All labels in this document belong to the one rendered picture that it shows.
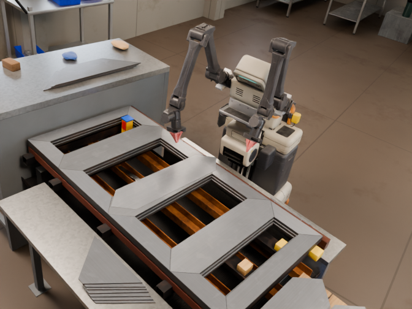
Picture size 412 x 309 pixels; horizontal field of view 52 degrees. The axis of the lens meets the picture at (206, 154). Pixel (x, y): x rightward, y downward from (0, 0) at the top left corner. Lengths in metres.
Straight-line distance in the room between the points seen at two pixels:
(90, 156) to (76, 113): 0.41
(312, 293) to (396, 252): 1.84
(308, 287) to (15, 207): 1.47
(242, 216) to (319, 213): 1.63
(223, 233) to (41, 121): 1.28
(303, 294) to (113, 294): 0.82
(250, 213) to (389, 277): 1.57
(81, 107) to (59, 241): 0.97
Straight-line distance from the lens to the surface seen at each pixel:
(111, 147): 2.53
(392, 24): 8.95
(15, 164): 2.73
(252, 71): 2.53
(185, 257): 1.93
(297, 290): 1.95
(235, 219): 2.15
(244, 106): 2.65
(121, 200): 2.17
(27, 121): 2.62
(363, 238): 3.68
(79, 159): 2.44
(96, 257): 2.00
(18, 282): 2.98
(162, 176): 2.33
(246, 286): 1.89
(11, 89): 2.75
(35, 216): 2.27
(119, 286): 1.91
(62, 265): 2.04
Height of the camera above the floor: 2.32
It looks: 35 degrees down
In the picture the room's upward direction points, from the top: 10 degrees clockwise
